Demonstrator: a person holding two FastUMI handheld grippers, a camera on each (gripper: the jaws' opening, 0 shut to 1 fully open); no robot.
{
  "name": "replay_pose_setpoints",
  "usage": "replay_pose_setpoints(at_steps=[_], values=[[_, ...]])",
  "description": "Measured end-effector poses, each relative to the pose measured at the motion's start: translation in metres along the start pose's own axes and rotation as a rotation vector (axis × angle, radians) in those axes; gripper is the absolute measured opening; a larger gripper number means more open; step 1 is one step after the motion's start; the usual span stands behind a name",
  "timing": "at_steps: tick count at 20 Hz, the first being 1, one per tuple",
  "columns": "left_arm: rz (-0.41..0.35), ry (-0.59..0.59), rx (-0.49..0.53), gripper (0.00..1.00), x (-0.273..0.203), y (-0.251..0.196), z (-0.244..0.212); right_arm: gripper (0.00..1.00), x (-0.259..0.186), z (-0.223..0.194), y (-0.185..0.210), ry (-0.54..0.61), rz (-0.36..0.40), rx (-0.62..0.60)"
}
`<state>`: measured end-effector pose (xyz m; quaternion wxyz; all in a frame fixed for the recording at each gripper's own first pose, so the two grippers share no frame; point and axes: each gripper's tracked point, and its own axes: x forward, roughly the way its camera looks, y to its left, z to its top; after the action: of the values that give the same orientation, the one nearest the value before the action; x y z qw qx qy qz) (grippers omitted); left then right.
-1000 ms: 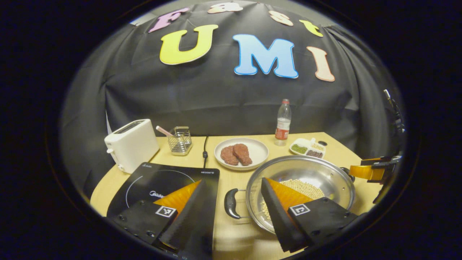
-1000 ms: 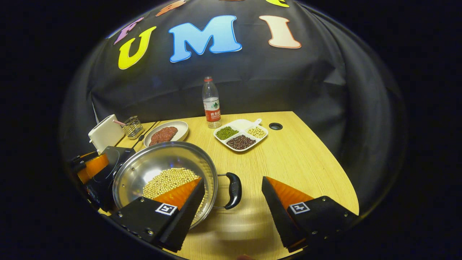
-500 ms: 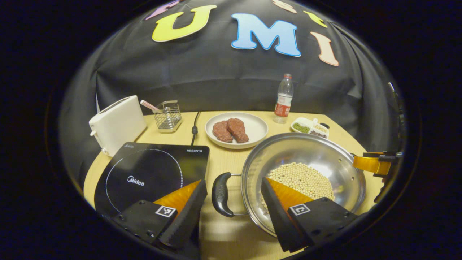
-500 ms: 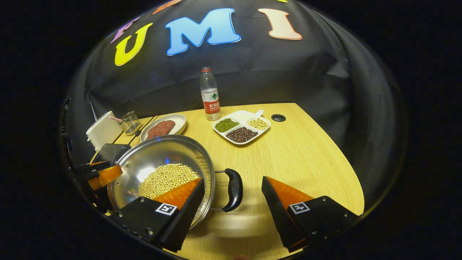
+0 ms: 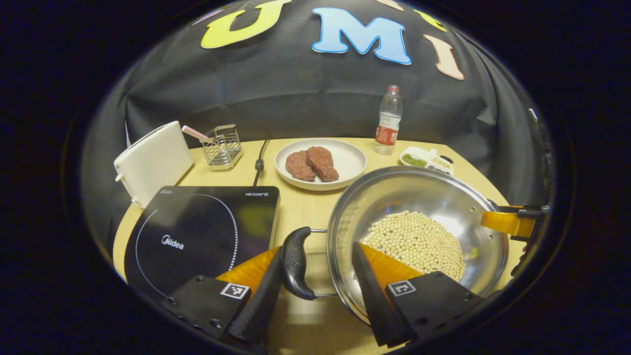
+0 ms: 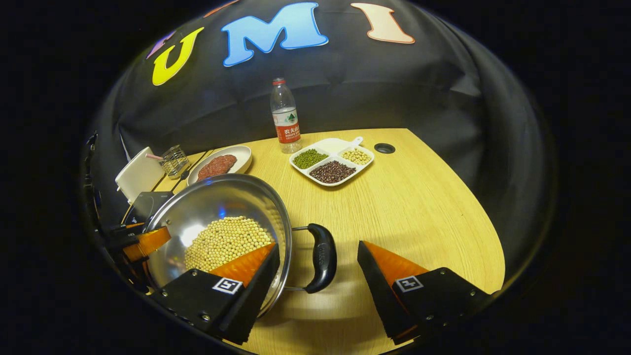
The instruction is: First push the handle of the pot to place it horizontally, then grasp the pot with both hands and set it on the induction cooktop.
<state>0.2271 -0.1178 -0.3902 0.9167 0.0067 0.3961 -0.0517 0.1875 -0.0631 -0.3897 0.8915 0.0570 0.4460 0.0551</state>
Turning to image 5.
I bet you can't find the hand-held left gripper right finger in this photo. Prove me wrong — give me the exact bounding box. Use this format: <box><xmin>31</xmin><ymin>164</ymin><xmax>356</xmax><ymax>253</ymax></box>
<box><xmin>351</xmin><ymin>242</ymin><xmax>486</xmax><ymax>348</ymax></box>

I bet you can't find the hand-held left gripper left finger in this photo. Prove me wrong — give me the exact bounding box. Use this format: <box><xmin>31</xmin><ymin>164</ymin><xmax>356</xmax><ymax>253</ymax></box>
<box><xmin>165</xmin><ymin>247</ymin><xmax>285</xmax><ymax>346</ymax></box>

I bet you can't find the steel pot with black handle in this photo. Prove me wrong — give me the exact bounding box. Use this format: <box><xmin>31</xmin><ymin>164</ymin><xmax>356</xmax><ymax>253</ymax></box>
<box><xmin>280</xmin><ymin>166</ymin><xmax>509</xmax><ymax>326</ymax></box>

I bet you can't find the black induction cooktop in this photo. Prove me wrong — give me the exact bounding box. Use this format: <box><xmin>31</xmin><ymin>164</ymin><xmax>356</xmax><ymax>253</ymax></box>
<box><xmin>124</xmin><ymin>185</ymin><xmax>280</xmax><ymax>299</ymax></box>

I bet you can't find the pile of soybeans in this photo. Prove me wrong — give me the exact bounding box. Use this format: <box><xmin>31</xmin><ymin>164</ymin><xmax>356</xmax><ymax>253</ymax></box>
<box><xmin>361</xmin><ymin>211</ymin><xmax>465</xmax><ymax>283</ymax></box>

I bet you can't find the white divided seasoning dish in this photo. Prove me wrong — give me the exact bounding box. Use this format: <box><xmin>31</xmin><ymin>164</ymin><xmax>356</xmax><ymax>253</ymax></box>
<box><xmin>399</xmin><ymin>146</ymin><xmax>455</xmax><ymax>176</ymax></box>

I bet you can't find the brown meat patty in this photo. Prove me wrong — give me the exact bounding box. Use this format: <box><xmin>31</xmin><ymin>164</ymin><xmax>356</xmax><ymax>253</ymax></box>
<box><xmin>285</xmin><ymin>150</ymin><xmax>316</xmax><ymax>182</ymax></box>
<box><xmin>307</xmin><ymin>146</ymin><xmax>340</xmax><ymax>182</ymax></box>

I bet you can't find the white round plate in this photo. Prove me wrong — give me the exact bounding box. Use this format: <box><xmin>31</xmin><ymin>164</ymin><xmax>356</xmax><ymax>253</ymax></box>
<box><xmin>275</xmin><ymin>138</ymin><xmax>368</xmax><ymax>191</ymax></box>

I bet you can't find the clear plastic water bottle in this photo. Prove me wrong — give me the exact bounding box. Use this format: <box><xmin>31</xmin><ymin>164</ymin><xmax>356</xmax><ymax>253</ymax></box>
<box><xmin>373</xmin><ymin>85</ymin><xmax>403</xmax><ymax>155</ymax></box>

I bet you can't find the white toaster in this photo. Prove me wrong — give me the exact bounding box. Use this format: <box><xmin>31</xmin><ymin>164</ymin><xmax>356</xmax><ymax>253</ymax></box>
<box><xmin>113</xmin><ymin>121</ymin><xmax>194</xmax><ymax>209</ymax></box>

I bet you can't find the black power cable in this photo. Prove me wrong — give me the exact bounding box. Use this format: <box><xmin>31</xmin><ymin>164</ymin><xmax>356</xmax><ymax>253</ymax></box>
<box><xmin>253</xmin><ymin>139</ymin><xmax>270</xmax><ymax>187</ymax></box>

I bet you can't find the wire mesh utensil holder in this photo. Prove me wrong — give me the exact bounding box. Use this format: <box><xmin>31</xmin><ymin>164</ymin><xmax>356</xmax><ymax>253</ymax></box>
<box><xmin>200</xmin><ymin>124</ymin><xmax>243</xmax><ymax>171</ymax></box>

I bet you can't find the pink handled utensil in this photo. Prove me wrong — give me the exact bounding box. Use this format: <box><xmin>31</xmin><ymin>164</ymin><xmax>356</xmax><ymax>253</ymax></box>
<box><xmin>181</xmin><ymin>125</ymin><xmax>215</xmax><ymax>144</ymax></box>

